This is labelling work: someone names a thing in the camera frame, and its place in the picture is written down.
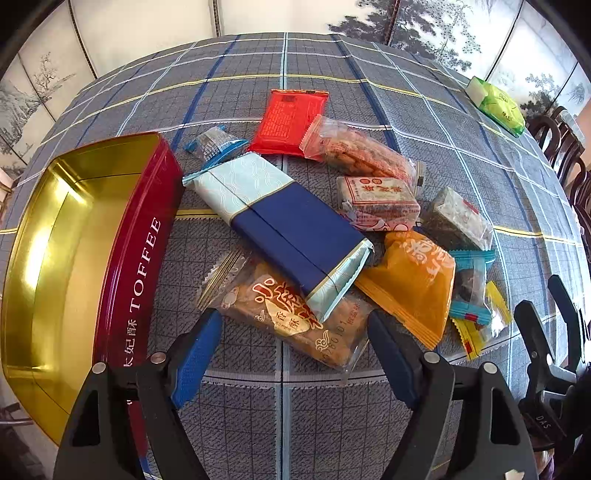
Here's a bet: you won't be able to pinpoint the yellow-edged clear candy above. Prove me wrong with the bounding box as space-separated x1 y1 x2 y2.
451 280 514 362

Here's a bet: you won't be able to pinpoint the teal-edged dark candy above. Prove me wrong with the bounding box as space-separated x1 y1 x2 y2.
450 250 496 326

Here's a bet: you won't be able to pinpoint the orange snack packet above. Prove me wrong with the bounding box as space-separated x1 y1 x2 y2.
356 230 456 350

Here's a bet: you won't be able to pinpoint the dark seaweed snack packet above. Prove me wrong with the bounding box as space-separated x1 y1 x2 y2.
422 187 493 251

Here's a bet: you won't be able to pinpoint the clear brown pastry packet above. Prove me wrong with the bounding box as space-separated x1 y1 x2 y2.
197 247 374 377

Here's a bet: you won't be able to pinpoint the pink white cake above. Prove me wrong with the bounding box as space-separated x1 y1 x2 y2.
335 176 421 232

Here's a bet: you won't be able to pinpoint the navy light-blue snack pack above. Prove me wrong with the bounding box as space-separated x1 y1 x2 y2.
182 152 374 322

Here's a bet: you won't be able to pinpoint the small blue-edged clear candy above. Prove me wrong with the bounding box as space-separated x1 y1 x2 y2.
184 125 249 170

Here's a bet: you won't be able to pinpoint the red snack packet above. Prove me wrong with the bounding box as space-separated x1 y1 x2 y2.
249 89 329 158

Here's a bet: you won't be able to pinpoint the red gold toffee tin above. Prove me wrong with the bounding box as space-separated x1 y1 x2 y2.
1 132 183 442

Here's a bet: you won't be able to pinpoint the dark wooden chair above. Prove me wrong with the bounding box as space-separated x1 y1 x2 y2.
529 106 590 258

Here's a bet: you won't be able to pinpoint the green tissue pack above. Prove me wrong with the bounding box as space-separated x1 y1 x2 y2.
465 76 526 138

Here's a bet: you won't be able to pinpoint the plaid blue grey tablecloth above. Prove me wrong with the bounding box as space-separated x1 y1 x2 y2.
1 32 590 479

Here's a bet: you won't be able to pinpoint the painted folding screen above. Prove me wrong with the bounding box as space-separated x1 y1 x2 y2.
1 1 590 177

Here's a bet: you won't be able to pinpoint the clear bag orange crackers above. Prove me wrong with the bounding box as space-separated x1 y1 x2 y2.
300 115 418 192

